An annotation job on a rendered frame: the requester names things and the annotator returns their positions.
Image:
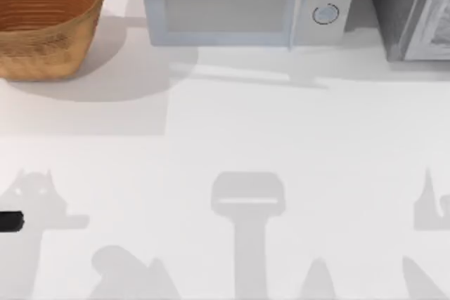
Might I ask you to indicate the round microwave knob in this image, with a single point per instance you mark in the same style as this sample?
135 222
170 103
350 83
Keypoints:
326 14

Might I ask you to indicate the brown woven basket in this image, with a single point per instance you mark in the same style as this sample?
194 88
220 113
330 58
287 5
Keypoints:
45 50

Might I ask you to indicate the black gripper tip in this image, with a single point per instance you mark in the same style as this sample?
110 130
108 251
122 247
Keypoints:
10 221

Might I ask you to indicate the pale microwave oven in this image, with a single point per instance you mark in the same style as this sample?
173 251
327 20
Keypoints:
334 33

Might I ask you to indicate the microwave oven door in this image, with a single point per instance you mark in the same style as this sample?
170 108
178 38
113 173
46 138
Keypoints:
225 1

